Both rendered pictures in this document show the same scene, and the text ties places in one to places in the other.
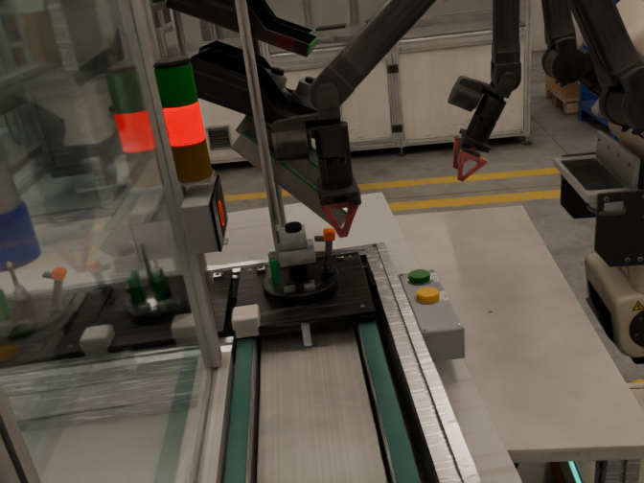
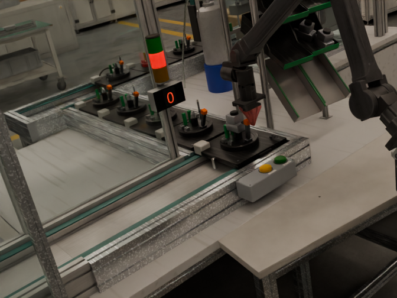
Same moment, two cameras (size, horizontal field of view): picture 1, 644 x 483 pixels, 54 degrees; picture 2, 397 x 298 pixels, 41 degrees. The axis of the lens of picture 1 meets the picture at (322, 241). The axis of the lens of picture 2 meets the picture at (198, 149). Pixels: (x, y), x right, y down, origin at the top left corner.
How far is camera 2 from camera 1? 137 cm
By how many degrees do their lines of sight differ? 52
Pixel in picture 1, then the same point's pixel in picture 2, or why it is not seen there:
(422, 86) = not seen: outside the picture
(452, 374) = (254, 209)
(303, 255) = (233, 128)
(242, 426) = (150, 181)
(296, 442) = (161, 195)
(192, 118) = (155, 58)
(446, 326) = (246, 182)
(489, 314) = (316, 197)
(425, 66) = not seen: outside the picture
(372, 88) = not seen: outside the picture
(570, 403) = (264, 242)
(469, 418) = (228, 225)
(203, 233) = (152, 103)
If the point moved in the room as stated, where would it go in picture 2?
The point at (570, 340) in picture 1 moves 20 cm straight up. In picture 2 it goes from (318, 225) to (312, 165)
